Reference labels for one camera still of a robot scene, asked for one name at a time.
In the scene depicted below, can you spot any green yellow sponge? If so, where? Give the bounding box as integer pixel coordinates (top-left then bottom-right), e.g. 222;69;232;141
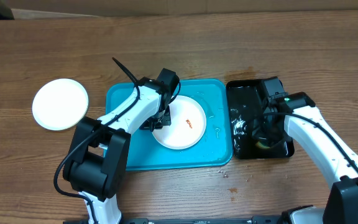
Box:
255;141;272;149

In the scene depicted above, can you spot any white plate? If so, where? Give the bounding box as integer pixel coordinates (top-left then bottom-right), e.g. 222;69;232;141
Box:
152;96;206;150
32;78;89;131

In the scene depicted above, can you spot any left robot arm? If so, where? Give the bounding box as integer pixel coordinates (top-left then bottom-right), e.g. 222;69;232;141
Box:
53;76;181;223

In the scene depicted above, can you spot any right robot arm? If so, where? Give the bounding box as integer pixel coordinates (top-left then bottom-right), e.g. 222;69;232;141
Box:
250;92;358;224

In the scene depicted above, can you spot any black plastic tray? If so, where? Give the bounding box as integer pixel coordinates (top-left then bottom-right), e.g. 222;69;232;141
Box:
226;79;295;159

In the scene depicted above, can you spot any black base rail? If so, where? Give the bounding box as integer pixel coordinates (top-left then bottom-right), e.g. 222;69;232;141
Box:
63;215;284;224

